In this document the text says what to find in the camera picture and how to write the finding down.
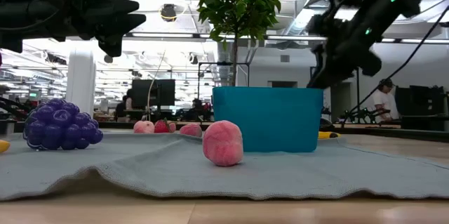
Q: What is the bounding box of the purple toy grape bunch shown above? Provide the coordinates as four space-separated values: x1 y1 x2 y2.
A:
22 98 105 151

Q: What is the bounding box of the green potted plant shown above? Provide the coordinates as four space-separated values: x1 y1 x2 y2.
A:
196 0 287 88

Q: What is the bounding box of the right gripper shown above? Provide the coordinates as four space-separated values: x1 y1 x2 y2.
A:
307 34 382 89

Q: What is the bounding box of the black equipment cabinet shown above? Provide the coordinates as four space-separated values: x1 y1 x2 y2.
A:
394 85 447 132

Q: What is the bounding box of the black computer monitor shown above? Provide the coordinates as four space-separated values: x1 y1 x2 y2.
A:
131 79 176 123

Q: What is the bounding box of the ceiling light strip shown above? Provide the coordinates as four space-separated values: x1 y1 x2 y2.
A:
122 32 449 44

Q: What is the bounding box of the blue plastic tupperware container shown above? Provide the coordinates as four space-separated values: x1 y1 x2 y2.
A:
212 86 324 154

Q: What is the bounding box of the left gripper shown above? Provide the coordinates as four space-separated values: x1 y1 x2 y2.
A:
0 0 147 58

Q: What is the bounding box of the person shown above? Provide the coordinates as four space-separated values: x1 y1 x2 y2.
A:
115 88 134 121
191 98 206 121
372 78 401 124

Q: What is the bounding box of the red toy strawberry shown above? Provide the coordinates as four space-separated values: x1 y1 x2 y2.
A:
154 118 171 134

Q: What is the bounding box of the grey cloth mat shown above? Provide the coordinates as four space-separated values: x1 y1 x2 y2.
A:
0 131 449 202

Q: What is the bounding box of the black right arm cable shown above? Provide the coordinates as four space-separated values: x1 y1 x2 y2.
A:
342 4 449 126

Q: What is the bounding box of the black round ceiling device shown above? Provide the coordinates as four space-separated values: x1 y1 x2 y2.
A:
160 3 177 23

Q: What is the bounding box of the white round pillar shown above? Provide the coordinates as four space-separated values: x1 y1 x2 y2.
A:
65 50 97 118

